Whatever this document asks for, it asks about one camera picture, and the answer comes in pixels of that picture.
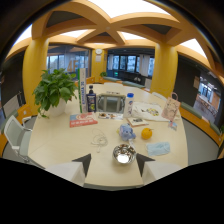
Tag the orange chair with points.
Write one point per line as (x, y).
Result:
(23, 112)

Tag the red booklet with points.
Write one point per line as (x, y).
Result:
(83, 119)

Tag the white office chair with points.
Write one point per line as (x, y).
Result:
(16, 136)

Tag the small colourful card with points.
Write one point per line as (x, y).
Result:
(173, 125)

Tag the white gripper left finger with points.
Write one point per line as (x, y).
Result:
(68, 171)

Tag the orange fruit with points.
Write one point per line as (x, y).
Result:
(146, 133)

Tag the printed flyer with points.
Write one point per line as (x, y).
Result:
(110, 115)

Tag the white bottle blue cap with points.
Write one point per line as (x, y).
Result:
(128, 106)

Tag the small picture book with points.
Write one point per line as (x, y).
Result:
(137, 121)

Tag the dark blue bottle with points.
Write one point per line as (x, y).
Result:
(91, 99)

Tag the pink paper gift bag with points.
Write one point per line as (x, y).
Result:
(171, 108)

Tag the potted green plant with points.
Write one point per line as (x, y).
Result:
(55, 91)

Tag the steel bowl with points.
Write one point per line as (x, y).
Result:
(124, 154)

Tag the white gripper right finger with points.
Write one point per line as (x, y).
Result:
(160, 171)

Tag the tall white green box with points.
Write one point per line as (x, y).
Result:
(82, 90)

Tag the blue plush toy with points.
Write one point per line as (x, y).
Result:
(126, 132)

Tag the white printed tote bag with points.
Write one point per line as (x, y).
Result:
(150, 111)

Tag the round wall clock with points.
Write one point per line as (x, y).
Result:
(98, 51)

